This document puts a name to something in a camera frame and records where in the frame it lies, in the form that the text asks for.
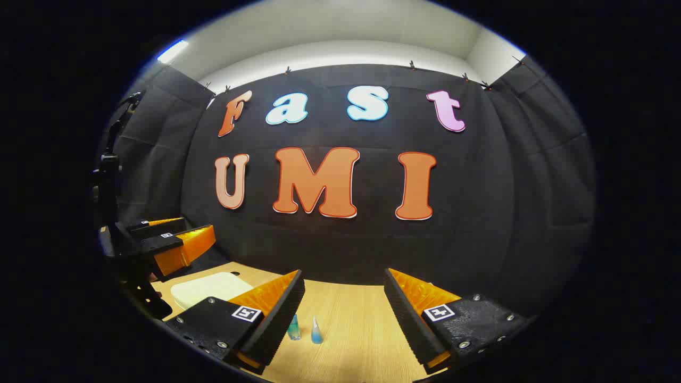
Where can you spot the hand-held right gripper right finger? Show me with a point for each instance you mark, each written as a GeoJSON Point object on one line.
{"type": "Point", "coordinates": [407, 314]}

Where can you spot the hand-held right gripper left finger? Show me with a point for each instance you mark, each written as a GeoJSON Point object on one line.
{"type": "Point", "coordinates": [282, 314]}

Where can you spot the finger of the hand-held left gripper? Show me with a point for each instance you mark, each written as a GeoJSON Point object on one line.
{"type": "Point", "coordinates": [181, 250]}
{"type": "Point", "coordinates": [157, 229]}

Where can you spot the blue skin care bottle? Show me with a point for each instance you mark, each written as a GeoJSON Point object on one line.
{"type": "Point", "coordinates": [293, 329]}

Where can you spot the white and blue tube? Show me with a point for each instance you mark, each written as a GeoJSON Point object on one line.
{"type": "Point", "coordinates": [317, 332]}

